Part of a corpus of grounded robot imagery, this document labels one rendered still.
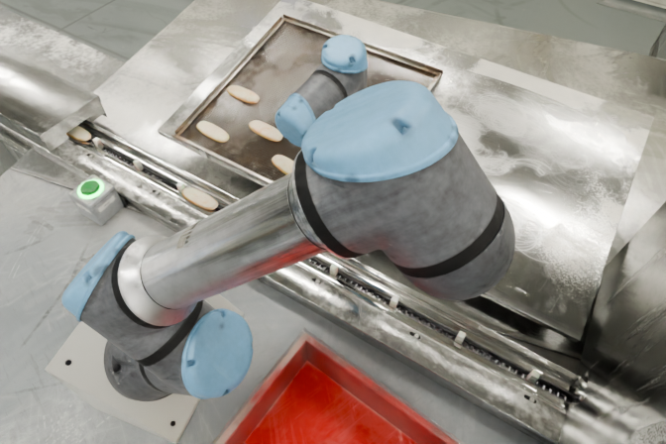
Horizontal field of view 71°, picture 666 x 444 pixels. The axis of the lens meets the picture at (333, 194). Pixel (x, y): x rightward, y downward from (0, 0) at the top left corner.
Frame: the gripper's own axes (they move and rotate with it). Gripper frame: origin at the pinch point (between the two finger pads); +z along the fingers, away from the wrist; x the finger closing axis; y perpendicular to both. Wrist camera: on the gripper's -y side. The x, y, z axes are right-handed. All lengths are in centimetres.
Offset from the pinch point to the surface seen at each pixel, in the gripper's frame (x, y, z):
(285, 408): -46, 24, 2
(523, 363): -13, 53, 4
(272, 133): -3.2, -20.0, 0.8
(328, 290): -25.0, 16.1, 1.9
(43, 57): -21, -106, 10
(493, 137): 28.1, 22.5, 2.1
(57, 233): -52, -41, 3
